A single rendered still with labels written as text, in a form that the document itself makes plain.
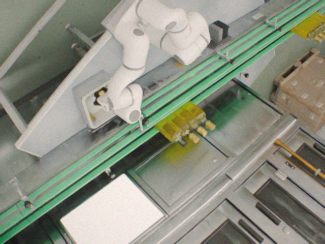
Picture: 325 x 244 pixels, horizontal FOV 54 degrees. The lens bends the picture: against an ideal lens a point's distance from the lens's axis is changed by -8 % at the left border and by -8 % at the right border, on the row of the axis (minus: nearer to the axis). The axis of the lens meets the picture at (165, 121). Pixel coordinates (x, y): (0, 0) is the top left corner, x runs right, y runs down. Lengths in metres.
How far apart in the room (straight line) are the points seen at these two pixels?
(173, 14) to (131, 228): 0.97
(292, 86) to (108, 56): 4.26
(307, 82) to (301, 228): 4.17
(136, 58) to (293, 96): 4.38
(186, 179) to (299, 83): 4.13
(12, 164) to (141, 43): 1.18
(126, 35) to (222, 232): 0.99
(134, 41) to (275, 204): 1.06
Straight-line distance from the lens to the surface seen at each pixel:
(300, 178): 1.82
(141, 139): 1.73
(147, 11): 1.15
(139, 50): 1.14
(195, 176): 1.71
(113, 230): 1.61
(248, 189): 1.74
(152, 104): 1.65
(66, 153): 1.66
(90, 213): 1.67
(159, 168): 1.74
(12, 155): 2.06
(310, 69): 5.92
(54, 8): 1.97
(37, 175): 1.64
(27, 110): 2.25
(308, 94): 5.47
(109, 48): 1.54
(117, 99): 1.25
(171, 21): 1.11
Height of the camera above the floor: 1.85
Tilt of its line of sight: 30 degrees down
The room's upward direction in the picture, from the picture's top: 131 degrees clockwise
